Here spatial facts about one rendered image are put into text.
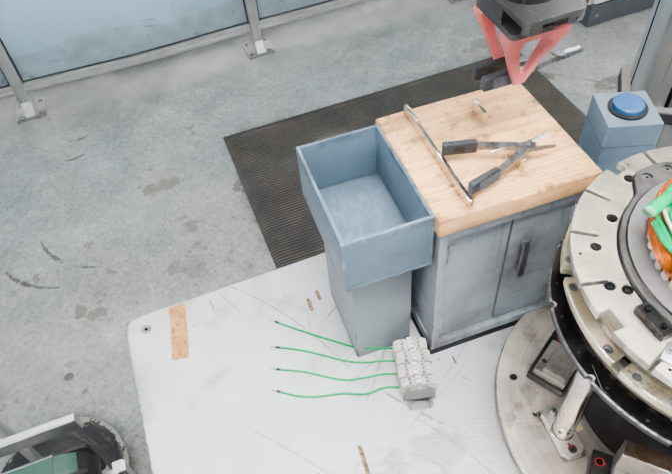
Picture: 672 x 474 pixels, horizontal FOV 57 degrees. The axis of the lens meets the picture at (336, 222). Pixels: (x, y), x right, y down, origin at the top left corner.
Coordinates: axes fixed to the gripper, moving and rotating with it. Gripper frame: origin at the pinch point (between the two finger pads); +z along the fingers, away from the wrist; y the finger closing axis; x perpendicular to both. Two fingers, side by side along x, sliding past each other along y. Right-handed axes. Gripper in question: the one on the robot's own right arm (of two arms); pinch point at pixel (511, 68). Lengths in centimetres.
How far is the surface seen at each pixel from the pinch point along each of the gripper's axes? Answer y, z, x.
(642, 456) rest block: 33.3, 29.0, 1.4
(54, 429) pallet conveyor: 0, 39, -63
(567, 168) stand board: 6.8, 10.7, 5.0
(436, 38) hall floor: -167, 123, 84
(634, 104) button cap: -1.1, 13.0, 20.8
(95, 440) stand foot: -37, 117, -81
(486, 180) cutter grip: 6.8, 8.0, -5.7
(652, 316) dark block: 27.8, 6.1, -2.0
